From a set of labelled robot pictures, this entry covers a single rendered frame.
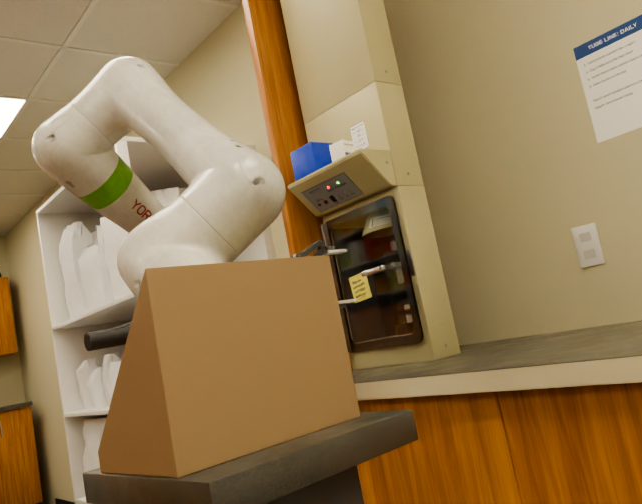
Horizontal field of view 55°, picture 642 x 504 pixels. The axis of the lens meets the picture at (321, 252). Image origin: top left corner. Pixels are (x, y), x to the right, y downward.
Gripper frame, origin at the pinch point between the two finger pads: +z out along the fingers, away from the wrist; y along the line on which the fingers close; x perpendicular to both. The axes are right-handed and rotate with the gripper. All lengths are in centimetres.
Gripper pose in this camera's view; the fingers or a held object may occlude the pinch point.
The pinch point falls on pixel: (345, 276)
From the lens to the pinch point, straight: 161.1
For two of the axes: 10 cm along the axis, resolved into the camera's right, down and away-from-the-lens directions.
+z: 7.6, -0.5, 6.5
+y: -1.9, -9.7, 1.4
